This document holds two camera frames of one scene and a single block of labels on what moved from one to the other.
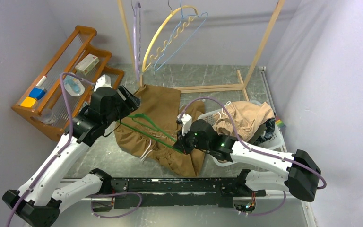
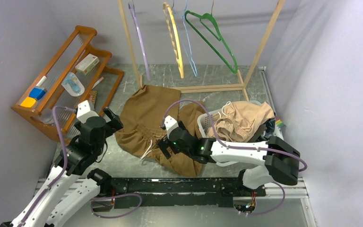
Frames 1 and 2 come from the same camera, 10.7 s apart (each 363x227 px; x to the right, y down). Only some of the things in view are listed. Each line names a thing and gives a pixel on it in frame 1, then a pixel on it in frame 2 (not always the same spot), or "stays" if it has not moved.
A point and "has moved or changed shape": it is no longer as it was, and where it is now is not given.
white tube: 41,81 stays
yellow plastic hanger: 180,30 to 168,12
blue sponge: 38,93 stays
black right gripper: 180,143 to 164,144
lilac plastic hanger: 136,38 has moved or changed shape
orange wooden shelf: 79,68 stays
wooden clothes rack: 242,87 stays
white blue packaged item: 73,86 stays
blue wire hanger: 183,17 has moved or changed shape
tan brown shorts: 157,117 stays
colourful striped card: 279,123 stays
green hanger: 142,118 to 207,26
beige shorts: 248,117 stays
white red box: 88,63 stays
